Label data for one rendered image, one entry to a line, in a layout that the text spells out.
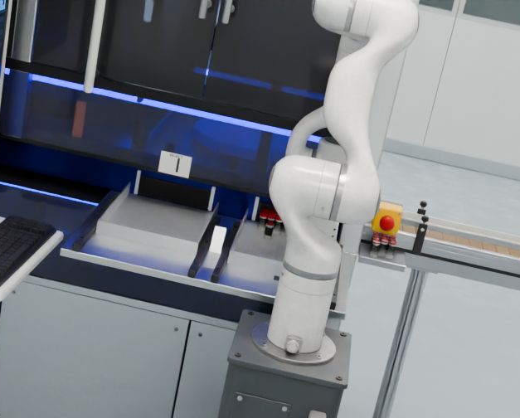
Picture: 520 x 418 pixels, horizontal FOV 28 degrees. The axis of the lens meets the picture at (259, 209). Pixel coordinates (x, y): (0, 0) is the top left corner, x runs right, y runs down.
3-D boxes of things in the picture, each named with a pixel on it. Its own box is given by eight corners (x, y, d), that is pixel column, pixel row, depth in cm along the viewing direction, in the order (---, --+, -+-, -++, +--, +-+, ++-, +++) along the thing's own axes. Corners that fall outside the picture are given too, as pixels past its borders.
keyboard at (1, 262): (6, 221, 278) (7, 211, 277) (56, 232, 277) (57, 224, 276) (-59, 274, 240) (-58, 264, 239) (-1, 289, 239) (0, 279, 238)
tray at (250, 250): (245, 220, 292) (247, 208, 291) (335, 240, 291) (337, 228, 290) (227, 263, 260) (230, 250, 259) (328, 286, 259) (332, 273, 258)
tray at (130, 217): (127, 193, 294) (129, 182, 293) (216, 213, 292) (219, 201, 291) (95, 233, 262) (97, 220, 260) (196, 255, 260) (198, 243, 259)
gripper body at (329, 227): (344, 200, 258) (334, 241, 261) (304, 191, 258) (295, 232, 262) (343, 209, 251) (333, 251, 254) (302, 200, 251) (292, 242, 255)
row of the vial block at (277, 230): (256, 227, 287) (260, 212, 286) (320, 242, 286) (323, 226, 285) (255, 230, 285) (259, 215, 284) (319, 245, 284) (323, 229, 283)
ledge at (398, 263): (359, 245, 297) (360, 238, 296) (403, 255, 296) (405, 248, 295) (357, 261, 284) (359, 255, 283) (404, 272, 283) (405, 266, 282)
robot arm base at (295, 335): (332, 374, 219) (352, 295, 213) (245, 353, 220) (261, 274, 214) (337, 336, 237) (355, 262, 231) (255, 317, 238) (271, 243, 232)
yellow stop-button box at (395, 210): (371, 222, 286) (376, 197, 284) (396, 228, 286) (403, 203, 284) (371, 230, 279) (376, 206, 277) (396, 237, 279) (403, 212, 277)
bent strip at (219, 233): (211, 246, 268) (215, 225, 266) (222, 249, 268) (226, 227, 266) (202, 265, 255) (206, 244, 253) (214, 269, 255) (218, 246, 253)
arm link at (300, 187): (336, 284, 217) (362, 177, 209) (250, 265, 218) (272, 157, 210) (338, 264, 228) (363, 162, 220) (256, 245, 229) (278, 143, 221)
